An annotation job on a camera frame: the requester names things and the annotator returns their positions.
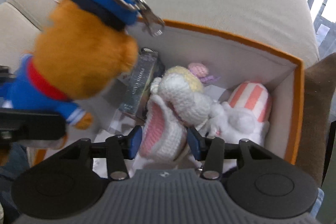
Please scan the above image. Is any orange storage box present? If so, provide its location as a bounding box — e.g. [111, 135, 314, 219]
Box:
[128, 19, 304, 164]

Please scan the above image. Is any dark photo card box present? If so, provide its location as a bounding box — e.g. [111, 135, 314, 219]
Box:
[118, 48, 165, 121]

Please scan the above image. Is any person's right brown sock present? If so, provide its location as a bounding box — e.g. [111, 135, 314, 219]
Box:
[295, 53, 335, 186]

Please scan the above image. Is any person's left jeans leg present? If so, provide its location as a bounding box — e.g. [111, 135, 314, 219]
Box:
[1, 143, 30, 219]

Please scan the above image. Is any orange bear plush blue uniform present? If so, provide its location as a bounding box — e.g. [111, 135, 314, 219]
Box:
[12, 0, 138, 130]

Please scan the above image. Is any white pink crochet bunny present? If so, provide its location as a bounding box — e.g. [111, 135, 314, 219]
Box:
[138, 63, 217, 162]

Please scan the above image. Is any white plush with striped hat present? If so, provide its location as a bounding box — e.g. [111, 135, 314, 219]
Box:
[199, 81, 272, 146]

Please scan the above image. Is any silver keyring clasp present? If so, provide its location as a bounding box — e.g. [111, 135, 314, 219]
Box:
[114, 0, 165, 37]

